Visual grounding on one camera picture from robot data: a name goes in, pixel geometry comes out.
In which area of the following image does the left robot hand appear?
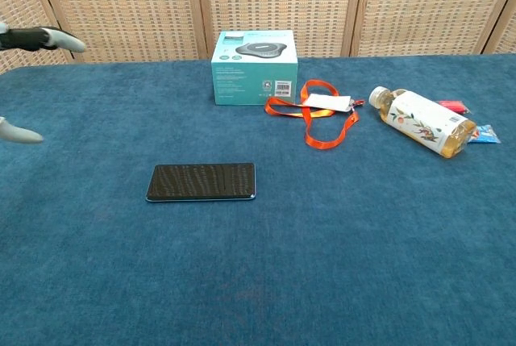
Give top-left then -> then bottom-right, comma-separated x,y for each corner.
0,22 -> 87,145

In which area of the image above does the blue smartphone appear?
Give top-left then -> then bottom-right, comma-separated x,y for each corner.
144,162 -> 258,203

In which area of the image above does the teal speaker box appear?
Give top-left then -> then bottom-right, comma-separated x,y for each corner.
210,30 -> 299,106

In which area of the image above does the woven folding screen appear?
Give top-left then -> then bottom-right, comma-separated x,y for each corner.
0,0 -> 516,75

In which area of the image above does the blue table cloth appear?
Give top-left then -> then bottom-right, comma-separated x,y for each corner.
0,52 -> 516,346

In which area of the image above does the white badge card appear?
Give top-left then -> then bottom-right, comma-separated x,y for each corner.
301,94 -> 352,113

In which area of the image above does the yellow tea bottle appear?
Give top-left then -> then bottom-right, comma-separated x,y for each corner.
368,85 -> 478,160

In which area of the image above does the red snack packet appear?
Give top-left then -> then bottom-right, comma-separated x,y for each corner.
438,99 -> 472,115

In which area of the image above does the blue snack packet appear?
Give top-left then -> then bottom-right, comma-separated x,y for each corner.
469,124 -> 502,145

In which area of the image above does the orange lanyard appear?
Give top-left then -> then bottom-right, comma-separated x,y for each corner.
264,79 -> 360,151

